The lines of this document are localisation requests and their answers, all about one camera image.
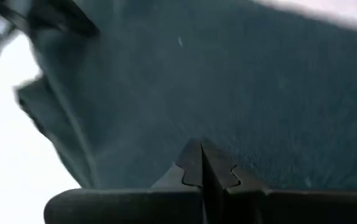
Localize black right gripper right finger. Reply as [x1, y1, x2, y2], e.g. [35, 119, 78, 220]
[202, 138, 269, 194]

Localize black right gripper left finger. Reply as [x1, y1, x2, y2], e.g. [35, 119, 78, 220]
[150, 138, 203, 189]

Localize dark blue denim jeans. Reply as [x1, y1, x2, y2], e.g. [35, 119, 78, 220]
[13, 0, 357, 191]

